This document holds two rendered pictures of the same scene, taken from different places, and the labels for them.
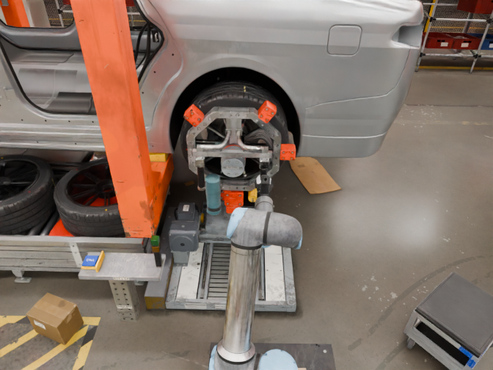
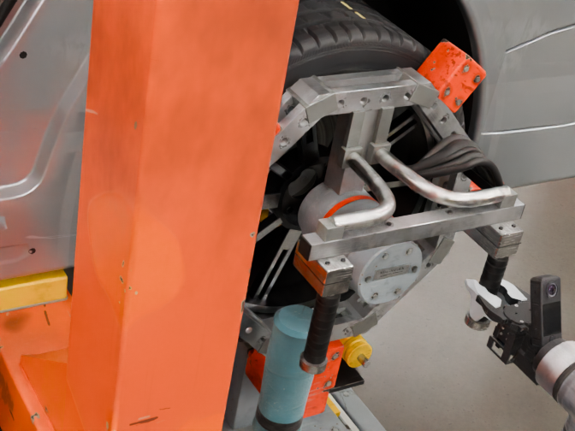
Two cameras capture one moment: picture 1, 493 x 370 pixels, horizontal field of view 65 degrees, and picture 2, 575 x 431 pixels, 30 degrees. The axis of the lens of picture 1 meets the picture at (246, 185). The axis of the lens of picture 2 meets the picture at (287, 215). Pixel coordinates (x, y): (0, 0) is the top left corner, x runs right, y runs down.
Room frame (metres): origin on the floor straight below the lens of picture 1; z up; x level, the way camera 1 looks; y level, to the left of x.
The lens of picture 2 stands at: (0.68, 1.10, 1.84)
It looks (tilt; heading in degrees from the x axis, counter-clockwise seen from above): 32 degrees down; 324
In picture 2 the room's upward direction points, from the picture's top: 11 degrees clockwise
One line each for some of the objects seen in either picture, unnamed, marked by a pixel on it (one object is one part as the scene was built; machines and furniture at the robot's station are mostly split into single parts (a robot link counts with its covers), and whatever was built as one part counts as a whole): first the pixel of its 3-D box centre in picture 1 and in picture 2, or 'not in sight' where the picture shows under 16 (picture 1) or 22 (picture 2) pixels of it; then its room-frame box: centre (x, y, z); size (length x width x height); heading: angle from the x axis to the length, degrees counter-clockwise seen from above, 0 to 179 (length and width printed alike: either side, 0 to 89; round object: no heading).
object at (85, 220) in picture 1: (109, 196); not in sight; (2.06, 0.94, 0.39); 0.66 x 0.66 x 0.24
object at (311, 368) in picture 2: (201, 177); (321, 327); (1.70, 0.25, 0.83); 0.04 x 0.04 x 0.16
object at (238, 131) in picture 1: (251, 135); (445, 156); (1.82, -0.02, 1.03); 0.19 x 0.18 x 0.11; 0
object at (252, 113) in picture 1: (234, 151); (335, 217); (1.94, 0.08, 0.85); 0.54 x 0.07 x 0.54; 90
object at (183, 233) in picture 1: (188, 228); not in sight; (1.90, 0.39, 0.26); 0.42 x 0.18 x 0.35; 0
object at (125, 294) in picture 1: (125, 292); not in sight; (1.40, 0.69, 0.21); 0.10 x 0.10 x 0.42; 0
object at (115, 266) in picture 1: (123, 266); not in sight; (1.40, 0.66, 0.44); 0.43 x 0.17 x 0.03; 90
